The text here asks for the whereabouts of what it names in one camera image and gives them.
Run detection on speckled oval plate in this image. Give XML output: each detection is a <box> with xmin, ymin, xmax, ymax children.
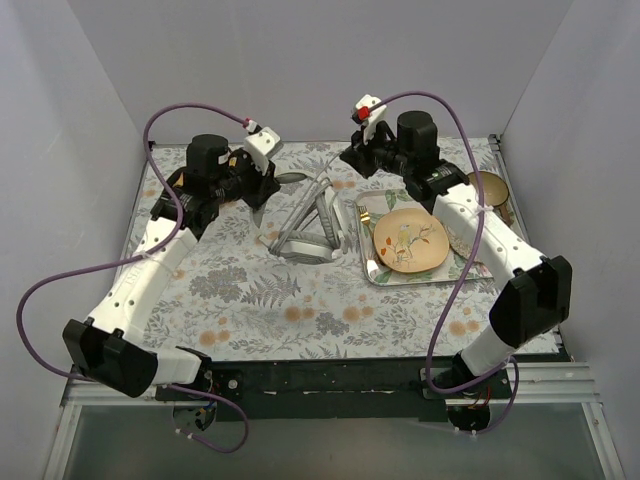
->
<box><xmin>444</xmin><ymin>226</ymin><xmax>472</xmax><ymax>260</ymax></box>

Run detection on gold fork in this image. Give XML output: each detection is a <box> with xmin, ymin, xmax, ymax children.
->
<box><xmin>356</xmin><ymin>205</ymin><xmax>372</xmax><ymax>235</ymax></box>

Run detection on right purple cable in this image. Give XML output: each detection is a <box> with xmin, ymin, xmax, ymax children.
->
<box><xmin>369</xmin><ymin>90</ymin><xmax>519</xmax><ymax>434</ymax></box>

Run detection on leaf pattern serving tray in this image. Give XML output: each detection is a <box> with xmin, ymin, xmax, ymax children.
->
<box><xmin>355</xmin><ymin>189</ymin><xmax>467</xmax><ymax>287</ymax></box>

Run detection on floral table mat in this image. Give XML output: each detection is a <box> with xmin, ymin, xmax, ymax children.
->
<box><xmin>119</xmin><ymin>137</ymin><xmax>559</xmax><ymax>360</ymax></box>

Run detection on purple cable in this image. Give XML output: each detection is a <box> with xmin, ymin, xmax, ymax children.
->
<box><xmin>369</xmin><ymin>90</ymin><xmax>519</xmax><ymax>434</ymax></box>
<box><xmin>15</xmin><ymin>102</ymin><xmax>261</xmax><ymax>454</ymax></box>

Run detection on brown bowl with handle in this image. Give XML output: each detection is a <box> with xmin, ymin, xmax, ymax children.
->
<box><xmin>479</xmin><ymin>171</ymin><xmax>513</xmax><ymax>226</ymax></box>

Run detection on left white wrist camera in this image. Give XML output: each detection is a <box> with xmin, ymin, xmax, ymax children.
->
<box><xmin>243</xmin><ymin>127</ymin><xmax>282</xmax><ymax>176</ymax></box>

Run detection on white grey gaming headphones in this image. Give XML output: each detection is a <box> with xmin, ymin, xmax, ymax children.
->
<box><xmin>251</xmin><ymin>170</ymin><xmax>351</xmax><ymax>265</ymax></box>

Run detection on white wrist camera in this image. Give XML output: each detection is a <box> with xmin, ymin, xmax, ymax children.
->
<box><xmin>351</xmin><ymin>94</ymin><xmax>387</xmax><ymax>145</ymax></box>
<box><xmin>243</xmin><ymin>127</ymin><xmax>282</xmax><ymax>176</ymax></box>

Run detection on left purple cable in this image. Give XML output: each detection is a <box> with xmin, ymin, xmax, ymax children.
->
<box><xmin>15</xmin><ymin>102</ymin><xmax>261</xmax><ymax>454</ymax></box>

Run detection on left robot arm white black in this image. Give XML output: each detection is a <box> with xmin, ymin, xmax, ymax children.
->
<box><xmin>62</xmin><ymin>128</ymin><xmax>281</xmax><ymax>400</ymax></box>

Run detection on grey headphone cable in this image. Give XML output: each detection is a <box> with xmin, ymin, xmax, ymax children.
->
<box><xmin>267</xmin><ymin>149</ymin><xmax>351</xmax><ymax>256</ymax></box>

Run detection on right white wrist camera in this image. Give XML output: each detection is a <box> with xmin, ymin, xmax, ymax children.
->
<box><xmin>351</xmin><ymin>94</ymin><xmax>387</xmax><ymax>145</ymax></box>

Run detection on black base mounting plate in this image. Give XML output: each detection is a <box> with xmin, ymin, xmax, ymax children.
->
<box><xmin>154</xmin><ymin>355</ymin><xmax>496</xmax><ymax>421</ymax></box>

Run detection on beige bird plate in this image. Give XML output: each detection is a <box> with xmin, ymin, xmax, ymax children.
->
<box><xmin>373</xmin><ymin>208</ymin><xmax>450</xmax><ymax>274</ymax></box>

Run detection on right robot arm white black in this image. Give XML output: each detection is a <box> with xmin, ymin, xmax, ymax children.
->
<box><xmin>340</xmin><ymin>106</ymin><xmax>572</xmax><ymax>398</ymax></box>

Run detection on aluminium frame rail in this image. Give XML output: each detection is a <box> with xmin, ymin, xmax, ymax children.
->
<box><xmin>61</xmin><ymin>362</ymin><xmax>601</xmax><ymax>407</ymax></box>

